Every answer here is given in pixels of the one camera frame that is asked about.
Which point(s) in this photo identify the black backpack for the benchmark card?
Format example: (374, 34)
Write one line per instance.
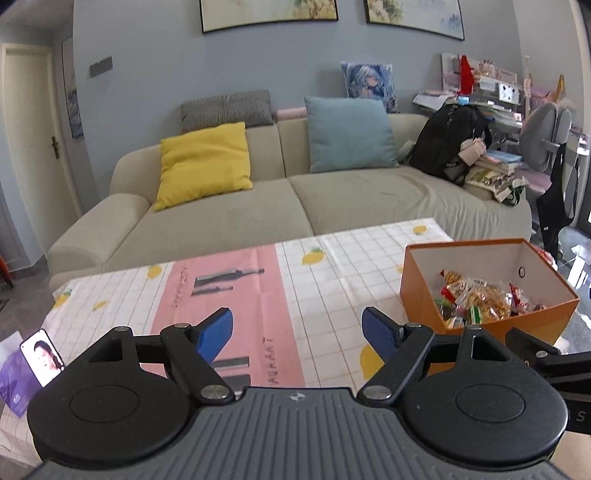
(443, 138)

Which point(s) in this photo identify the grey wall switch panel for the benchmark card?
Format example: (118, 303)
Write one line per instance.
(100, 66)

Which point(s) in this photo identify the yellow pillow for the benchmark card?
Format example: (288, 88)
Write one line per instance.
(203, 166)

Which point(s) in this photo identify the white cat-face box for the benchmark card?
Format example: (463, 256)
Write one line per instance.
(509, 93)

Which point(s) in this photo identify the purple card packet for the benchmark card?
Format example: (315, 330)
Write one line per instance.
(16, 392)

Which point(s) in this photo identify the beige pouch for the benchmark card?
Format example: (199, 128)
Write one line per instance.
(473, 152)

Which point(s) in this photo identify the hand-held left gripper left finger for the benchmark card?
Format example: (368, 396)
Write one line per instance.
(217, 334)

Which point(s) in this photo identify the grey striped pillow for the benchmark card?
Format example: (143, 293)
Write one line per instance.
(226, 108)

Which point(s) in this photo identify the pink pillow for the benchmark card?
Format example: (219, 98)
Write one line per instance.
(291, 114)

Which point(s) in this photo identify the framed flower painting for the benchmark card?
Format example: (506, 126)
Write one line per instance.
(415, 14)
(268, 11)

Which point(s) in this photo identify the blue pillow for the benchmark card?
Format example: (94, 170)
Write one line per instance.
(351, 134)

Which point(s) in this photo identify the smartphone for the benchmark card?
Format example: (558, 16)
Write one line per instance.
(44, 357)

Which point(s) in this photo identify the stack of books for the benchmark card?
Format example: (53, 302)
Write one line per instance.
(501, 161)

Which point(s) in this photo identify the beige sofa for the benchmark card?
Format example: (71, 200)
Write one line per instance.
(360, 198)

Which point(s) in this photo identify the orange cardboard box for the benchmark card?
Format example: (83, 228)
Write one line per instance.
(418, 295)

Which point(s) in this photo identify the black garment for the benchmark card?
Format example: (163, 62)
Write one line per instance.
(554, 207)

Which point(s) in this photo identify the blue wall picture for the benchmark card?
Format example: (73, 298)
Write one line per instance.
(73, 87)

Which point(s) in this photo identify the red ornament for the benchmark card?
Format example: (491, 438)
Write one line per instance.
(466, 74)

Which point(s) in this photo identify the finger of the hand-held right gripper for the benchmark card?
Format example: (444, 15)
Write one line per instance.
(535, 353)

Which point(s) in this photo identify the printed character cushion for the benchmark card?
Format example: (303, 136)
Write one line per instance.
(369, 85)

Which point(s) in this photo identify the grey desk chair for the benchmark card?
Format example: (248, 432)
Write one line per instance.
(545, 134)

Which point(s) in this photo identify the white door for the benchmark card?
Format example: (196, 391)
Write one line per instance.
(37, 161)

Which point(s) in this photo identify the red snack packet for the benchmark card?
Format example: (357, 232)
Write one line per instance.
(519, 295)

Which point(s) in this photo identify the yellow noodle snack packet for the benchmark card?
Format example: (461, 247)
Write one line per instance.
(489, 302)

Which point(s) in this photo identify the cluttered desk shelf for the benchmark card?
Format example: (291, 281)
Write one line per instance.
(489, 97)

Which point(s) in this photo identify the small green snack packet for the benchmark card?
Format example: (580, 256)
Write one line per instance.
(475, 314)

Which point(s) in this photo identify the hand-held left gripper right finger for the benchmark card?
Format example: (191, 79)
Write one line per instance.
(378, 334)

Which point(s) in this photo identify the pink white lemon-print tablecloth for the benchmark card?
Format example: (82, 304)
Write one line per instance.
(314, 295)

